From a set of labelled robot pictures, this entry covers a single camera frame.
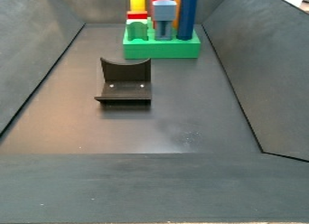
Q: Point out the blue hexagon peg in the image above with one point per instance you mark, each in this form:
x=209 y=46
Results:
x=186 y=19

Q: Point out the green peg board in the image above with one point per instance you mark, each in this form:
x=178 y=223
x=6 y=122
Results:
x=174 y=49

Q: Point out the black curved holder stand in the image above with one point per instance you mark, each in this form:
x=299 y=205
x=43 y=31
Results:
x=128 y=81

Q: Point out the green arch peg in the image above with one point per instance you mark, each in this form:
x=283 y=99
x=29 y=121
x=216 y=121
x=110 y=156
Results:
x=137 y=29

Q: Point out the red square peg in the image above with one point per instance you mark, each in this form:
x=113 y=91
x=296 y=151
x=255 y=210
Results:
x=137 y=14

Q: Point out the light blue pentagon peg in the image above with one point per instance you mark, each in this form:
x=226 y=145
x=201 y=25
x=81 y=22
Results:
x=164 y=16

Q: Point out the yellow square peg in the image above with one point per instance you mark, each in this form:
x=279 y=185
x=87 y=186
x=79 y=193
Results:
x=137 y=5

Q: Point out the yellow star peg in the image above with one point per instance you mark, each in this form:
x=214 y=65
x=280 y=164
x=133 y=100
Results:
x=176 y=22

